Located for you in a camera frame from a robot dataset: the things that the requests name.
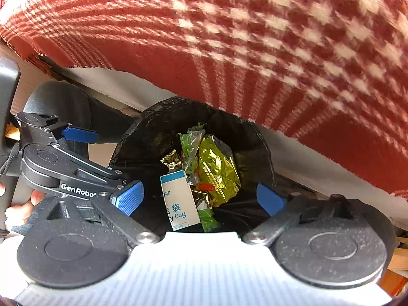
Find large yellow-green foil bag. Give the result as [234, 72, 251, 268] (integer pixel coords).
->
[198, 134, 241, 208]

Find wooden slats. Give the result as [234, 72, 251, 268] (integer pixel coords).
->
[381, 234, 408, 297]

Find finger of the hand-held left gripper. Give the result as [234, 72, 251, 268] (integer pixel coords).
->
[51, 147, 130, 195]
[16, 112, 99, 143]

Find black rounded object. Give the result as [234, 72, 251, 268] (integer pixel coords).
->
[24, 81, 136, 154]

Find red plaid blanket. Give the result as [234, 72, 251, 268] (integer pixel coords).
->
[0, 0, 408, 198]

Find bin with black liner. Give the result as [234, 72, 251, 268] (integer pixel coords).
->
[110, 97, 276, 230]

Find green transparent plastic wrapper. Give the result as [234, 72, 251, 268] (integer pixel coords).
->
[180, 124, 206, 179]

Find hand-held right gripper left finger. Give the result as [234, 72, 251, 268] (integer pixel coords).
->
[46, 180, 160, 246]

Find small gold foil wrapper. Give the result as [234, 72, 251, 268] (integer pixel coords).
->
[159, 149, 182, 169]
[191, 189, 214, 211]

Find person's left hand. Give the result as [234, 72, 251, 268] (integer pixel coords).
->
[0, 183, 47, 227]

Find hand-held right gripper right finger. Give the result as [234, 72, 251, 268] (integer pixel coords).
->
[242, 183, 362, 245]

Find white paper bag blue print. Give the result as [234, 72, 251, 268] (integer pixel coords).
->
[159, 170, 201, 232]

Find green and silver wrapper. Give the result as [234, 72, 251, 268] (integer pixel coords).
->
[198, 209, 220, 233]

